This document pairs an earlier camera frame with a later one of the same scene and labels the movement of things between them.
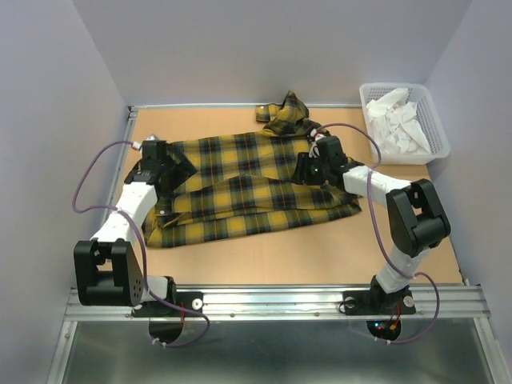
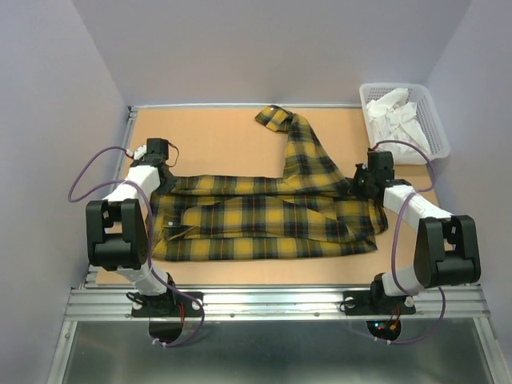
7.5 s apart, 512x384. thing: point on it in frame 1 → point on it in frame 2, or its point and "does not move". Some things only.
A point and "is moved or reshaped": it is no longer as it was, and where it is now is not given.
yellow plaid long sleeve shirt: (245, 183) is moved or reshaped
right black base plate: (378, 302) does not move
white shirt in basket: (394, 126) does not move
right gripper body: (322, 167) → (360, 184)
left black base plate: (193, 300) does not move
